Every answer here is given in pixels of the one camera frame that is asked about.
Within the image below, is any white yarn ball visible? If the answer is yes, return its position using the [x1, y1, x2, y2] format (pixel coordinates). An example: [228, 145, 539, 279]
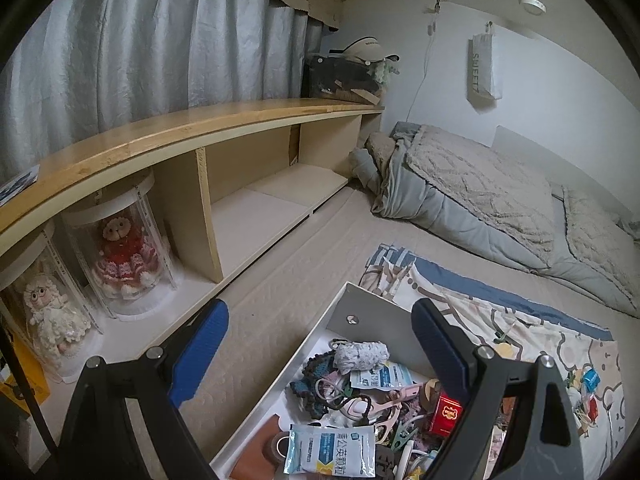
[330, 340, 390, 375]

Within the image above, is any cartoon bear patterned blanket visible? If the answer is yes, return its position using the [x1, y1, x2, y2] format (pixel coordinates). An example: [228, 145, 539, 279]
[359, 244, 626, 479]

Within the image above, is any blue mask packet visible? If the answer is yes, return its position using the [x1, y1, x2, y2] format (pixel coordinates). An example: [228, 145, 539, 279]
[582, 367, 601, 393]

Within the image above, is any red glove packet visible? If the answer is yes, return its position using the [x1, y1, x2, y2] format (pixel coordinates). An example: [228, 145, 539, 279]
[587, 396, 599, 424]

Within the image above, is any doll in white dress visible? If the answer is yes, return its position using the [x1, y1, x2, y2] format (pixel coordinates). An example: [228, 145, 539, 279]
[23, 273, 92, 360]

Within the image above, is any doll in red dress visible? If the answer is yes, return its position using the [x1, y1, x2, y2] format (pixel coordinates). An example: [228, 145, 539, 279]
[91, 212, 162, 300]

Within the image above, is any white storage box left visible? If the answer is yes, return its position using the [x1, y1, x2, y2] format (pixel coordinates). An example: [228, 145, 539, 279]
[212, 283, 462, 479]

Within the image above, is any wooden bedside shelf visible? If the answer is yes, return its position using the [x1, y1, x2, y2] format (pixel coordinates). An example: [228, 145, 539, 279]
[1, 99, 381, 361]

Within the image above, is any left beige quilted pillow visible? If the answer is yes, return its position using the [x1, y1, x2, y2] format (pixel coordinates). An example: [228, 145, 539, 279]
[406, 125, 555, 268]

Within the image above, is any beige quilted pillow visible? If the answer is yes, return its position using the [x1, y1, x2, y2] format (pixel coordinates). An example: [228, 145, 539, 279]
[563, 186, 639, 309]
[406, 125, 555, 268]

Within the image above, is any right beige quilted pillow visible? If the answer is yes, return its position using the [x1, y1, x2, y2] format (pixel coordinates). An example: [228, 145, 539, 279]
[563, 186, 639, 309]

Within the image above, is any white headboard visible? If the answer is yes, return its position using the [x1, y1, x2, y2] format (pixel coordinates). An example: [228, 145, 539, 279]
[491, 126, 632, 221]

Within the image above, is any grey folded duvet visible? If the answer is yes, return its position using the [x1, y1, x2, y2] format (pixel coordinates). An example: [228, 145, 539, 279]
[348, 122, 639, 316]

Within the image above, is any white hanging paper bag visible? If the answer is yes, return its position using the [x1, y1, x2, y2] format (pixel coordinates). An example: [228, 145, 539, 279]
[469, 32, 502, 101]

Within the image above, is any grey curtain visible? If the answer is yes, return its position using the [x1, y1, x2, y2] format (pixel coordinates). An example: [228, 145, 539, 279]
[1, 0, 322, 180]

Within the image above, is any black bag on shelf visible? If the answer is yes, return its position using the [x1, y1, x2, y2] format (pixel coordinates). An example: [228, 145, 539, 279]
[300, 54, 383, 106]

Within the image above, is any white cap on shelf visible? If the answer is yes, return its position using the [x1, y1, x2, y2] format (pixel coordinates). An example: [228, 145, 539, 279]
[342, 37, 400, 65]

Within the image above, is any ceiling smoke detector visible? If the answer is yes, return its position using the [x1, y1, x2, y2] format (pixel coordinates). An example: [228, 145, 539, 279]
[518, 0, 547, 16]

